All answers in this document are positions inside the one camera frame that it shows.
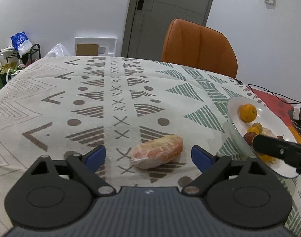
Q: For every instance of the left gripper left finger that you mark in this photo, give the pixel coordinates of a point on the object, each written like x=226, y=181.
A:
x=55, y=193

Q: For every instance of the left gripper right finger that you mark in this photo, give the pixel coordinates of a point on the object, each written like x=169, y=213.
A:
x=243, y=194

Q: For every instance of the large orange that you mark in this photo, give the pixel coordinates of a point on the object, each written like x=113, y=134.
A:
x=247, y=112
x=267, y=158

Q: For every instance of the pomelo segment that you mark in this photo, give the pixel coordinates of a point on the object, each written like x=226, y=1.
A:
x=156, y=152
x=267, y=132

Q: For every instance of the green kiwi fruit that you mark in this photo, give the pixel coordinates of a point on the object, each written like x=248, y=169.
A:
x=258, y=126

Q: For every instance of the small mandarin orange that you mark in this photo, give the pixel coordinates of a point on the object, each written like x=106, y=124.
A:
x=253, y=129

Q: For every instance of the small red apple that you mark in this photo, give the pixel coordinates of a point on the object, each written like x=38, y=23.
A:
x=248, y=137

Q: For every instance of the white power adapter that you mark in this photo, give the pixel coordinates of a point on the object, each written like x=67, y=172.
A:
x=297, y=112

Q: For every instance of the red orange mat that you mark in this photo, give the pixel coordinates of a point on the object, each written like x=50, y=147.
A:
x=280, y=107

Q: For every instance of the white ceramic plate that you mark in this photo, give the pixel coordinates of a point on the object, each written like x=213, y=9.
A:
x=265, y=117

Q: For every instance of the patterned white tablecloth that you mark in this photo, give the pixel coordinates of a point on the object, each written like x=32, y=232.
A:
x=61, y=106

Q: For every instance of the green box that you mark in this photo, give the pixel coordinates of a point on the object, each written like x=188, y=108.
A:
x=2, y=80

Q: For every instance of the white tote bag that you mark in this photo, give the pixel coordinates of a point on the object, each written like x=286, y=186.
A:
x=11, y=73

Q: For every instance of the clear plastic bag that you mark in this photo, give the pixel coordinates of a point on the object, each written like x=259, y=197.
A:
x=58, y=51

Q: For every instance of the black metal rack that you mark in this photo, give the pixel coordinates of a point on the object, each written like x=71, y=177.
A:
x=10, y=55

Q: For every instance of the blue white plastic bag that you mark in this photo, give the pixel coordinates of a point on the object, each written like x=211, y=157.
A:
x=21, y=43

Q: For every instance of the orange leather chair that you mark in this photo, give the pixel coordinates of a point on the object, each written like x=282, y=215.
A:
x=199, y=47

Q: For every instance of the grey door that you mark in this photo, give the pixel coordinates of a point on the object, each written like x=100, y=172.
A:
x=145, y=29

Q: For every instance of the white foam packaging frame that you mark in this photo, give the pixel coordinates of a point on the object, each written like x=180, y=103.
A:
x=95, y=46

